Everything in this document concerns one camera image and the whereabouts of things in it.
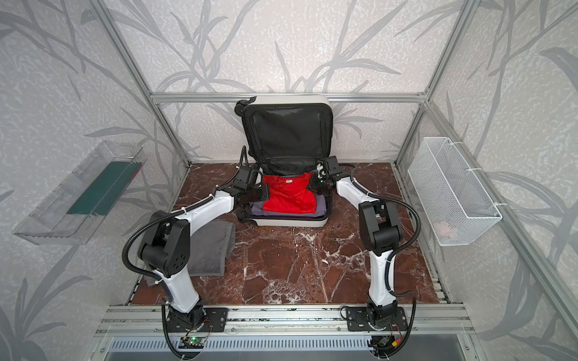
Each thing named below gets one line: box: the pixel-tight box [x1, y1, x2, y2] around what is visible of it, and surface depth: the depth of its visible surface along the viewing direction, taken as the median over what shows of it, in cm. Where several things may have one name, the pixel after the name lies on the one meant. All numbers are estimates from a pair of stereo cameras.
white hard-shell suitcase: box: [234, 95, 334, 228], surface depth 95 cm
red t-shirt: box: [262, 172, 317, 215], surface depth 98 cm
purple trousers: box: [250, 194, 328, 218], surface depth 96 cm
